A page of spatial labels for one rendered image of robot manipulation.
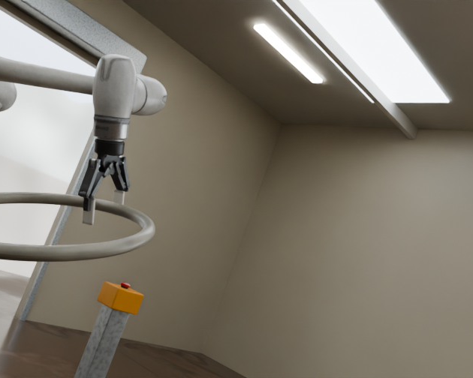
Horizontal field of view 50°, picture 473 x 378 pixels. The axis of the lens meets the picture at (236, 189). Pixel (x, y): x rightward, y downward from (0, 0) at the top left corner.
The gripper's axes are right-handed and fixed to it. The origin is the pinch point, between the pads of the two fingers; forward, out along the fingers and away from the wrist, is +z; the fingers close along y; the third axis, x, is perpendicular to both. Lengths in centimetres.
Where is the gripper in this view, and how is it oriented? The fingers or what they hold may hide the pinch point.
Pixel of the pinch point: (103, 215)
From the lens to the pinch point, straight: 139.0
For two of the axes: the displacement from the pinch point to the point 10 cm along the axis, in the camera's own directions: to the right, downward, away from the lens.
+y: -3.2, 1.2, -9.4
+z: -1.3, 9.8, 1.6
